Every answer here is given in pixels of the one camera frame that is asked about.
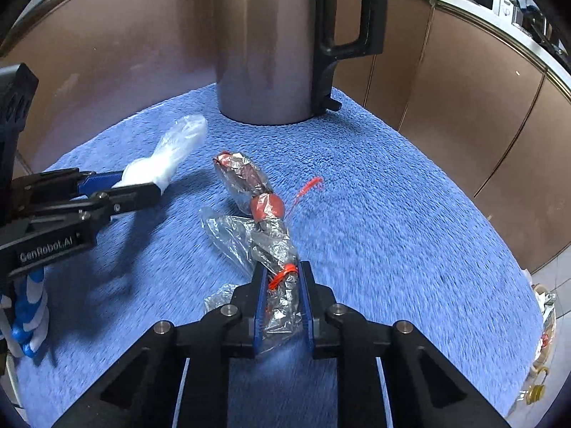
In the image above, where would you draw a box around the white plastic bag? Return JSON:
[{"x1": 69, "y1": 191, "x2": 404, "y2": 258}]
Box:
[{"x1": 117, "y1": 114, "x2": 208, "y2": 193}]

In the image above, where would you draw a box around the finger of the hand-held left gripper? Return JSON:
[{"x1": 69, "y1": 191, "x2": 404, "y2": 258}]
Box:
[
  {"x1": 27, "y1": 181, "x2": 162, "y2": 224},
  {"x1": 13, "y1": 168, "x2": 130, "y2": 206}
]

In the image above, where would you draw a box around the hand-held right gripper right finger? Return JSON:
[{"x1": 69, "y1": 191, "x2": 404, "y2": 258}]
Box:
[{"x1": 300, "y1": 260, "x2": 513, "y2": 428}]

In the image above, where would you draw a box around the clear plastic wrapper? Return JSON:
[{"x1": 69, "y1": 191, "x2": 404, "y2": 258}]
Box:
[{"x1": 198, "y1": 152, "x2": 324, "y2": 357}]

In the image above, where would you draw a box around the clear bag of foil scraps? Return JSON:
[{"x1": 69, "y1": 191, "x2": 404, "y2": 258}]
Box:
[{"x1": 513, "y1": 270, "x2": 558, "y2": 411}]

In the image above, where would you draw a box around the blue white striped cord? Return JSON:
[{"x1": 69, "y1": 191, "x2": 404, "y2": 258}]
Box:
[{"x1": 0, "y1": 267, "x2": 51, "y2": 357}]

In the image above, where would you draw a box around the white kitchen countertop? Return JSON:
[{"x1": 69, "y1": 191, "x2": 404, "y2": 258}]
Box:
[{"x1": 393, "y1": 0, "x2": 571, "y2": 74}]

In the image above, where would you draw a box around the blue fluffy mat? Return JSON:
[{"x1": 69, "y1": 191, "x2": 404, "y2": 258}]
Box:
[{"x1": 9, "y1": 85, "x2": 542, "y2": 428}]

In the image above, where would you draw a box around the steel jug with black handle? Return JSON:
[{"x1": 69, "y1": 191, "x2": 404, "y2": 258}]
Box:
[{"x1": 213, "y1": 0, "x2": 391, "y2": 126}]

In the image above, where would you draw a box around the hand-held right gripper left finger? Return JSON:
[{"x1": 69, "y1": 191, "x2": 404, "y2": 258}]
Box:
[{"x1": 51, "y1": 261, "x2": 268, "y2": 428}]

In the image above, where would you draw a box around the brown kitchen cabinet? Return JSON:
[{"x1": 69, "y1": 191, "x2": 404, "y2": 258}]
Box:
[{"x1": 334, "y1": 0, "x2": 571, "y2": 272}]

